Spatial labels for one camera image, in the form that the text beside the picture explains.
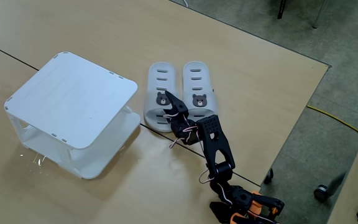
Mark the white bear slipper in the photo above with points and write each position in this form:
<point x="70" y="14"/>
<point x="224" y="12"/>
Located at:
<point x="162" y="73"/>
<point x="196" y="81"/>

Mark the white plastic shelf box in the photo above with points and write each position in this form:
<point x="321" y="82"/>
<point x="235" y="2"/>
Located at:
<point x="73" y="96"/>

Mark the black table caster wheel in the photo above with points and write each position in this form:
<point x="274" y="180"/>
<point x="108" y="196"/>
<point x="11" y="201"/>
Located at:
<point x="268" y="176"/>

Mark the clear tape scraps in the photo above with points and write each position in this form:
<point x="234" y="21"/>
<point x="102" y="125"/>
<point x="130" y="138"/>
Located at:
<point x="39" y="160"/>

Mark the black chair leg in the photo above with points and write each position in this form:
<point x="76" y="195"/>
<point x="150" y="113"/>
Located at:
<point x="281" y="9"/>

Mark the grey chair caster wheel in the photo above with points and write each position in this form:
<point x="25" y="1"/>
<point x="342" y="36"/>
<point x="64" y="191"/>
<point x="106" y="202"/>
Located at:
<point x="322" y="192"/>

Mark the grey metal chair leg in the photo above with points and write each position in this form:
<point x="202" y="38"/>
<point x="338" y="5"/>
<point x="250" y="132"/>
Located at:
<point x="319" y="14"/>

